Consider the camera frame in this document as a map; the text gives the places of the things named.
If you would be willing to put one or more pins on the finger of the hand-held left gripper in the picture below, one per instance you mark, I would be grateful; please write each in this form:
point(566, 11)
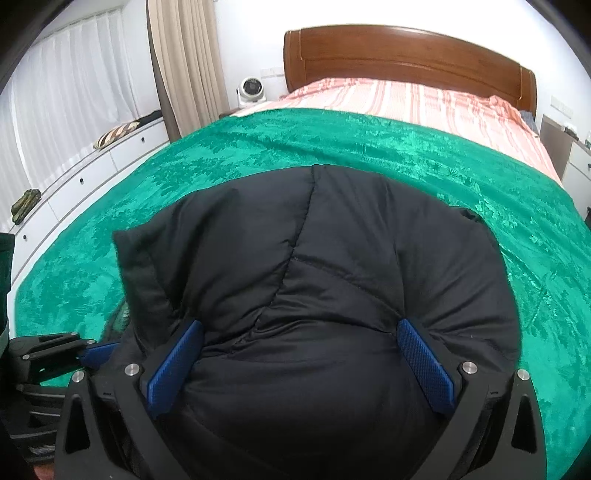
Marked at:
point(99, 353)

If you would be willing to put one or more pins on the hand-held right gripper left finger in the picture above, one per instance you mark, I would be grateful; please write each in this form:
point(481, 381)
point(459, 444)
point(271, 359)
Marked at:
point(175, 369)

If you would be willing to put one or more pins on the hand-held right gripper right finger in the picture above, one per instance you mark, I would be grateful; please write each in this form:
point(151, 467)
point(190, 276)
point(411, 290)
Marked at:
point(425, 364)

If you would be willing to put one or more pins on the black puffer jacket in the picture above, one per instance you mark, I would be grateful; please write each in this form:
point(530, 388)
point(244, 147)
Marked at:
point(323, 277)

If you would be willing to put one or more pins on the camouflage cloth bundle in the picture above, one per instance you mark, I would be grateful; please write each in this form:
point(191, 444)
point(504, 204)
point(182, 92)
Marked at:
point(25, 206)

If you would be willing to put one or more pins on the white drawer cabinet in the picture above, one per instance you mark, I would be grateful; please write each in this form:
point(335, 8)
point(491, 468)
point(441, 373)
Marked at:
point(92, 177)

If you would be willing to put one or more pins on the striped cushion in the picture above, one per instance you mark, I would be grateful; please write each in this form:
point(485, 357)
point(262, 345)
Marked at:
point(117, 134)

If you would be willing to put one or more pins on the green floral blanket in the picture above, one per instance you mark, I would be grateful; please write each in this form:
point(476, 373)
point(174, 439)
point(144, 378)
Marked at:
point(369, 147)

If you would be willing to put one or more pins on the black cloth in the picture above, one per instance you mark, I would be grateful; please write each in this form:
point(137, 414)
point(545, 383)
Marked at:
point(150, 117)

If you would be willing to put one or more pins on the white nightstand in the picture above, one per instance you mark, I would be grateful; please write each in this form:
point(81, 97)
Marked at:
point(579, 175)

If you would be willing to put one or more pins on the white sheer curtain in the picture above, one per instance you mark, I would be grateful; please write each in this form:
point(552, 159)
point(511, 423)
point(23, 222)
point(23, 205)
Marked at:
point(69, 101)

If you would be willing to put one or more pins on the brown wooden panel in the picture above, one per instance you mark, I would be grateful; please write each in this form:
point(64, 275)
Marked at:
point(554, 143)

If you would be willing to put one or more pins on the grey blue pillow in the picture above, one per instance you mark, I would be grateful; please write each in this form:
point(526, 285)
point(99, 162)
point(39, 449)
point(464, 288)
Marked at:
point(528, 122)

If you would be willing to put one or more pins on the small dark object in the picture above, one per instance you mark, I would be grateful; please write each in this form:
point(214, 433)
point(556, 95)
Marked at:
point(571, 129)

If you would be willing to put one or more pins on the small white fan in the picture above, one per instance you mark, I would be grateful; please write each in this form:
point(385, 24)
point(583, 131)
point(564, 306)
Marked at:
point(250, 91)

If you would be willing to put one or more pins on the beige curtain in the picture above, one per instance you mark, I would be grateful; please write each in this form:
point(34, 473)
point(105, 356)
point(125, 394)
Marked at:
point(189, 64)

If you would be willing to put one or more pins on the brown wooden headboard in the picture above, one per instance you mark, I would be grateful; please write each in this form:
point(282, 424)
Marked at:
point(406, 55)

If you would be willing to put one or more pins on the white wall socket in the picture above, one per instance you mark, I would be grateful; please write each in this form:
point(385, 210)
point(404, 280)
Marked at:
point(272, 71)
point(562, 105)

